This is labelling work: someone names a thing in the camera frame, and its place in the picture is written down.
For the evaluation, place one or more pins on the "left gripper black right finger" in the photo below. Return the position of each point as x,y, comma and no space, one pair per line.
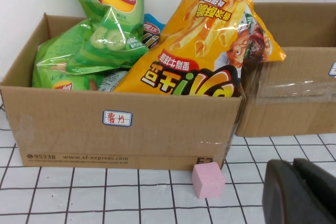
320,182

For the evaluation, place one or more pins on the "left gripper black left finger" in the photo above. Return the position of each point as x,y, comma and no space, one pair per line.
288,200

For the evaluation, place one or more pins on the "cardboard box with F2 print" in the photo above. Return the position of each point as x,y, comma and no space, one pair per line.
157,134

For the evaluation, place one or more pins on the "green Lay's cucumber chips bag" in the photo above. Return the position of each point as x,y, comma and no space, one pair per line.
113,11

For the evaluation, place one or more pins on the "large orange snack bag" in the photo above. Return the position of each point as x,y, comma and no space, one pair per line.
199,51

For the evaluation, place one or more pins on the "taped cardboard box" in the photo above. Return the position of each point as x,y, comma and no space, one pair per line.
288,113

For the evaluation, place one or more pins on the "pink foam cube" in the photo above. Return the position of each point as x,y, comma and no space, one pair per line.
208,180

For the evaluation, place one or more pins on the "white label with black writing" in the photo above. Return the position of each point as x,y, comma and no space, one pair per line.
333,68

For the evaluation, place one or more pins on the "white black-checked tablecloth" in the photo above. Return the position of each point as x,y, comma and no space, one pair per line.
105,200

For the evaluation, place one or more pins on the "white label with red writing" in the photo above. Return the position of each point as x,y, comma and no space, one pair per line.
117,118

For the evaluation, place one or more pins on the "crumpled green Lay's chips bag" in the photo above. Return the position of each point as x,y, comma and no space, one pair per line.
55,58

